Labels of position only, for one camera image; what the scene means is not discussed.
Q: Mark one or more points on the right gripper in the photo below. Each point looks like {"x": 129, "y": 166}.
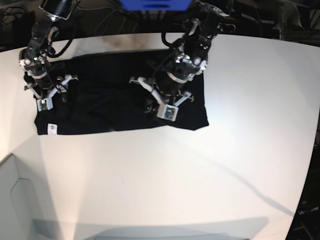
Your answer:
{"x": 48, "y": 85}

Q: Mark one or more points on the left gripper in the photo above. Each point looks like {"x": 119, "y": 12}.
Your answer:
{"x": 164, "y": 88}

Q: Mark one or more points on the black T-shirt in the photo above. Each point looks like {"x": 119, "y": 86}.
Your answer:
{"x": 102, "y": 99}

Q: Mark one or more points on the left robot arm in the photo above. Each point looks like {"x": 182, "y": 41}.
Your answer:
{"x": 186, "y": 59}

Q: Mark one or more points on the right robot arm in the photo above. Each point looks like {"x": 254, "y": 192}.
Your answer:
{"x": 34, "y": 58}

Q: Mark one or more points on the white shirt label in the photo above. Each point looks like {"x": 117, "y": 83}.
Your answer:
{"x": 52, "y": 129}

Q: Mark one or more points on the black power strip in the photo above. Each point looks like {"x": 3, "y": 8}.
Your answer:
{"x": 181, "y": 27}

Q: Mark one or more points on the blue plastic bin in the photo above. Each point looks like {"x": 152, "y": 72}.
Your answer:
{"x": 155, "y": 5}

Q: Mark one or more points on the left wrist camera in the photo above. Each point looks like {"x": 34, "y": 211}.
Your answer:
{"x": 167, "y": 112}

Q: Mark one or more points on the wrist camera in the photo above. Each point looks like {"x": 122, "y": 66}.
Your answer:
{"x": 45, "y": 104}
{"x": 167, "y": 112}

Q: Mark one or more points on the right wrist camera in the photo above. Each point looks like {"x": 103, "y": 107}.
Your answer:
{"x": 45, "y": 104}

